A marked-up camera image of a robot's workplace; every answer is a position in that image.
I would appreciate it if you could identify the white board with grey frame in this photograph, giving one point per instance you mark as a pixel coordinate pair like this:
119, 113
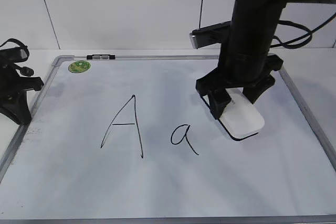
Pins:
131, 138

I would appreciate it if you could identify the green round magnet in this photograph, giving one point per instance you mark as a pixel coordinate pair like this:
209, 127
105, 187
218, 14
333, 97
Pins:
79, 66

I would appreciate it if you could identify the black and silver hanger clip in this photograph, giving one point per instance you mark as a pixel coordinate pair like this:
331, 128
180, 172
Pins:
100, 57

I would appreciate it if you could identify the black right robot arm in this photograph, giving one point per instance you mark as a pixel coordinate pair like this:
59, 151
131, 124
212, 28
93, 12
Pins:
244, 59

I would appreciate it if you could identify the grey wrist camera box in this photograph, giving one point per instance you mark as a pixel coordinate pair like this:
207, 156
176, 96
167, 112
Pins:
209, 35

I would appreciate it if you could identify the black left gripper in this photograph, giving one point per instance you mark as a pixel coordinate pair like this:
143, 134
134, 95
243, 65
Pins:
15, 82

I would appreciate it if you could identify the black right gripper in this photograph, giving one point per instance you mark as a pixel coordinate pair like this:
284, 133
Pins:
253, 75

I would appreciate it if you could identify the white whiteboard eraser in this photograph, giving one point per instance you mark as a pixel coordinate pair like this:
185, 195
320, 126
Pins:
240, 119

